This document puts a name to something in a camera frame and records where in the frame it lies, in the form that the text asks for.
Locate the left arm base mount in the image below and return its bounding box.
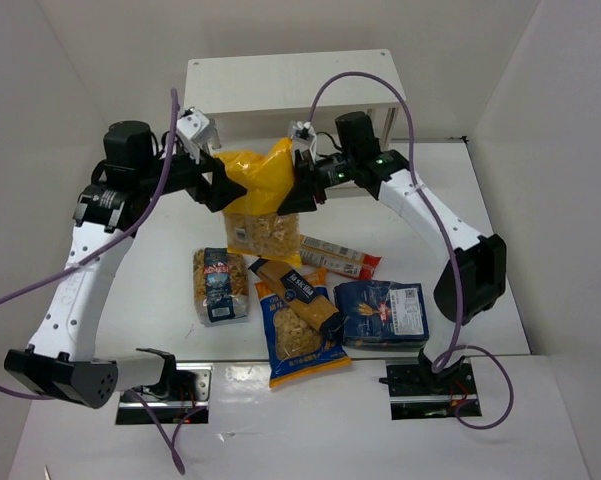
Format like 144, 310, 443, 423
115, 362, 213, 426

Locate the red spaghetti pasta packet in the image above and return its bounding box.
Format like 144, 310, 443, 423
300, 235, 382, 280

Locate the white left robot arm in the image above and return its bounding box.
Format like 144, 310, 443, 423
4, 111, 247, 409

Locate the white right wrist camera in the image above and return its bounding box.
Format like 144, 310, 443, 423
288, 121, 317, 160

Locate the dark blue pasta box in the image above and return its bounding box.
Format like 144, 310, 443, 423
334, 280, 429, 349

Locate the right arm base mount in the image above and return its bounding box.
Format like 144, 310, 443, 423
379, 355, 482, 421

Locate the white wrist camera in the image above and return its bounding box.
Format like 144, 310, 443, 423
288, 121, 317, 160
176, 108, 216, 161

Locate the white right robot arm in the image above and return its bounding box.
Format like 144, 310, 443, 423
277, 111, 507, 382

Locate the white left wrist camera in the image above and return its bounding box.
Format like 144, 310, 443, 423
176, 108, 216, 161

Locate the blue orange shell pasta bag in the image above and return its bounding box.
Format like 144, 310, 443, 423
255, 281, 352, 389

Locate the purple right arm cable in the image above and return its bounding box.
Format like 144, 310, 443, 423
309, 72, 515, 431

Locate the Agnesi fusilli pasta bag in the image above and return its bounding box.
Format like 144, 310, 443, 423
193, 247, 249, 325

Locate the yellow macaroni pasta bag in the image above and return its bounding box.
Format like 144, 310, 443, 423
215, 137, 301, 266

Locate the white two-tier shelf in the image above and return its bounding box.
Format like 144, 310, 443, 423
181, 49, 404, 148

